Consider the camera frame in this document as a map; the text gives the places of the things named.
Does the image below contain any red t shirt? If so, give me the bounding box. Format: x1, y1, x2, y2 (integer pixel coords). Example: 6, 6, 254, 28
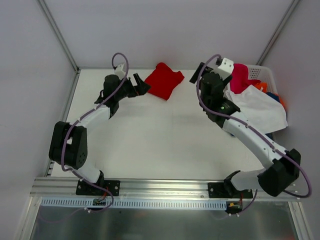
144, 62, 185, 101

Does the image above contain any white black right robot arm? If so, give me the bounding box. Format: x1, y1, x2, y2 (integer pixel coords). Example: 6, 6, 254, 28
190, 60, 302, 198

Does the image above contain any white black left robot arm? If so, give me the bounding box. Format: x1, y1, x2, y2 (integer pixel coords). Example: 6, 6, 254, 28
48, 73, 151, 195

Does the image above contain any magenta t shirt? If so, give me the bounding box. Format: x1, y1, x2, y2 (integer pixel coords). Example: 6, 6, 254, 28
229, 63, 261, 94

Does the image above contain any white plastic basket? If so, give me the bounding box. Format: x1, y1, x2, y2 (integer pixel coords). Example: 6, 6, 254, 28
225, 65, 289, 111

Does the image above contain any orange t shirt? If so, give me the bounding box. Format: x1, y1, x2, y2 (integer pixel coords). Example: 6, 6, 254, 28
253, 82, 286, 108

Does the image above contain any white t shirt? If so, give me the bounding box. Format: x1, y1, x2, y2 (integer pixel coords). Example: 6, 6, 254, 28
224, 85, 288, 134

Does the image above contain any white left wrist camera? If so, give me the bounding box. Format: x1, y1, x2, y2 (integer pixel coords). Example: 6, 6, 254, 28
114, 63, 126, 80

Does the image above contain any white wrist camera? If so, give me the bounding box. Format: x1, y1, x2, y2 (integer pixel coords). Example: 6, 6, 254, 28
114, 63, 126, 80
214, 57, 234, 81

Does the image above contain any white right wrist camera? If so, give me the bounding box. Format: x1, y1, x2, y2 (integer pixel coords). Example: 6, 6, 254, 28
214, 57, 234, 81

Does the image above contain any left aluminium frame bar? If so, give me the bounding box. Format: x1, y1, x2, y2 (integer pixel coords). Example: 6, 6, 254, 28
42, 69, 81, 177

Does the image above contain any aluminium frame bar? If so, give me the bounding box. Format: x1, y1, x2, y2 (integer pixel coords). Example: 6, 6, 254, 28
42, 69, 81, 177
78, 66, 197, 71

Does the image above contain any rear aluminium frame bar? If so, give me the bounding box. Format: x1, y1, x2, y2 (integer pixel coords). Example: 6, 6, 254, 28
78, 66, 197, 71

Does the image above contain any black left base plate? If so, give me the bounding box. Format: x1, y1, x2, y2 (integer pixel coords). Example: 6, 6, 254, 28
75, 179, 121, 197

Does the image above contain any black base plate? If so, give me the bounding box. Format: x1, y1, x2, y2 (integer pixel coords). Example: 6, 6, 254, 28
75, 179, 121, 197
207, 182, 253, 199

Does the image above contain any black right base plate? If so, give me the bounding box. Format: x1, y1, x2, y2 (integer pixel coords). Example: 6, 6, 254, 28
207, 182, 253, 199

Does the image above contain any right aluminium frame post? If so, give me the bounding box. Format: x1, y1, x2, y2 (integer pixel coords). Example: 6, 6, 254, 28
256, 0, 302, 66

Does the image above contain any aluminium frame post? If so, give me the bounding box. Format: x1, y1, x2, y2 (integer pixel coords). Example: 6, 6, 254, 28
36, 0, 80, 73
256, 0, 302, 66

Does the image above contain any left aluminium frame post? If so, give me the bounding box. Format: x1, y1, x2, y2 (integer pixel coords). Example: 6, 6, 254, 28
36, 0, 80, 73

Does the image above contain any aluminium mounting rail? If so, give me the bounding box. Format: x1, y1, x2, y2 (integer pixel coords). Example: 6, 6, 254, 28
29, 176, 300, 202

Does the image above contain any white slotted cable duct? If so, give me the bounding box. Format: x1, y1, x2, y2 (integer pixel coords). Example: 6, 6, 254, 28
41, 197, 227, 211

